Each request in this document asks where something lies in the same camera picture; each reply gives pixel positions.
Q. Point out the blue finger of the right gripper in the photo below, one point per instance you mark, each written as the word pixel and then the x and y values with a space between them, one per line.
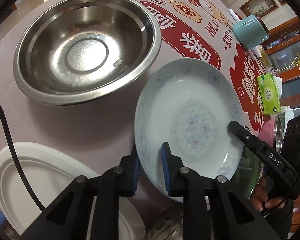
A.
pixel 249 140

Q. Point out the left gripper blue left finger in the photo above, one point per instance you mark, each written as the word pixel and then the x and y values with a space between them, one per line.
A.
pixel 132 167

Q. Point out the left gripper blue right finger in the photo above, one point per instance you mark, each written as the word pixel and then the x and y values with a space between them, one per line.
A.
pixel 166 159

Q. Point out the green plate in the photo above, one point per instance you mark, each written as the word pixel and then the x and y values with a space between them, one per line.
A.
pixel 248 172

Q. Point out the pink bowl with steel liner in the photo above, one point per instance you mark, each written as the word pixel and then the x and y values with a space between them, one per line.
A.
pixel 272 133

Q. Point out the blue patterned ceramic plate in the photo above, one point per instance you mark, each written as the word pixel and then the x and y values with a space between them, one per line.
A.
pixel 188 104

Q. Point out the round steel bowl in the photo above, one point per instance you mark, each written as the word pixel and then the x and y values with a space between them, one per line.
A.
pixel 169 225

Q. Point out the white paper plate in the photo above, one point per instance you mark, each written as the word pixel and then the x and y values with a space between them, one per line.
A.
pixel 49 172

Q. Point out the large flat-bottom steel bowl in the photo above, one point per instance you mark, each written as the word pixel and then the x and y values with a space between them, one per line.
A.
pixel 77 51

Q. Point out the person's right hand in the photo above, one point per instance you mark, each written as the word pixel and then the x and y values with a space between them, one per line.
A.
pixel 275 206

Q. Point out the white countertop sterilizer cabinet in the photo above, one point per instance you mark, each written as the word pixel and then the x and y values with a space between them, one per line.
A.
pixel 288 115

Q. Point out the green tissue pack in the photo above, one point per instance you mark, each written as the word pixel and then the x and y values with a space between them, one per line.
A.
pixel 270 93

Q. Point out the light blue canister brown lid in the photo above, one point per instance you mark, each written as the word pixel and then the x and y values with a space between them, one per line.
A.
pixel 250 32

